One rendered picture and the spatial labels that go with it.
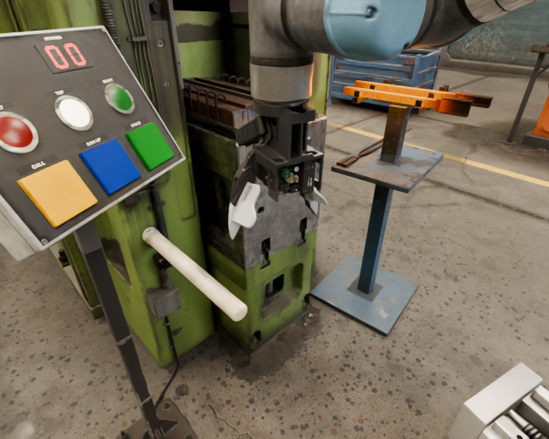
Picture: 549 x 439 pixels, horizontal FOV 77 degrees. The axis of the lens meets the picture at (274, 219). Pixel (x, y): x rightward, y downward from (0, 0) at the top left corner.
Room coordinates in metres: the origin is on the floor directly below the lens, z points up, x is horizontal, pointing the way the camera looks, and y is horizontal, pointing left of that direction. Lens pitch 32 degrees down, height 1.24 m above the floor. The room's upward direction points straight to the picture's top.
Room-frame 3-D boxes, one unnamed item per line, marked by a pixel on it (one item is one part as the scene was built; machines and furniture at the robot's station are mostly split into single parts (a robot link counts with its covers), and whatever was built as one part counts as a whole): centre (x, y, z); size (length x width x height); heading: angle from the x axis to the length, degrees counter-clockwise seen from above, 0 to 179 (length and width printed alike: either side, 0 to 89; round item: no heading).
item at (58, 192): (0.44, 0.31, 1.01); 0.07 x 0.05 x 0.07; 159
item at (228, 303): (0.72, 0.23, 0.62); 0.44 x 0.05 x 0.05; 44
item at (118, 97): (0.64, 0.28, 1.09); 0.05 x 0.03 x 0.04; 134
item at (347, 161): (1.44, -0.45, 0.71); 0.60 x 0.04 x 0.01; 138
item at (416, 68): (4.91, -1.43, 0.36); 1.20 x 0.80 x 0.72; 49
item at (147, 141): (0.63, 0.24, 1.01); 0.07 x 0.05 x 0.07; 159
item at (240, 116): (1.18, 0.19, 0.96); 0.42 x 0.20 x 0.09; 44
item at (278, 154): (0.44, -0.01, 1.07); 0.09 x 0.08 x 0.12; 29
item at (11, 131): (0.46, 0.35, 1.09); 0.05 x 0.03 x 0.04; 134
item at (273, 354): (0.99, 0.01, 0.01); 0.58 x 0.39 x 0.01; 134
